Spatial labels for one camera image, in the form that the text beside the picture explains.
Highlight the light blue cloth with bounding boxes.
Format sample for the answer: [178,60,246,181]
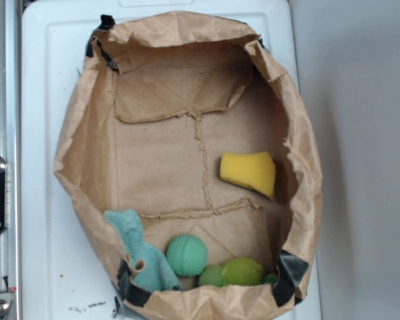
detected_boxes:
[104,209,183,292]

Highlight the yellow sponge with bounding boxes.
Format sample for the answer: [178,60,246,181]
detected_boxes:
[219,151,276,200]

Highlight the brown paper bag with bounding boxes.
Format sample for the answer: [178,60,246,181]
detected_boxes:
[54,11,323,319]

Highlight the teal rubber ball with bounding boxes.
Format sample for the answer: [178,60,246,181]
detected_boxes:
[166,235,208,277]

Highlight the green plush toy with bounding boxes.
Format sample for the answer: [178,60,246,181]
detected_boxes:
[198,257,279,287]

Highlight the white plastic bin lid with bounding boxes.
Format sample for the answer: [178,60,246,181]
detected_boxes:
[19,1,297,319]

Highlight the aluminium frame rail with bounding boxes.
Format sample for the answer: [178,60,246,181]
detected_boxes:
[0,1,23,319]

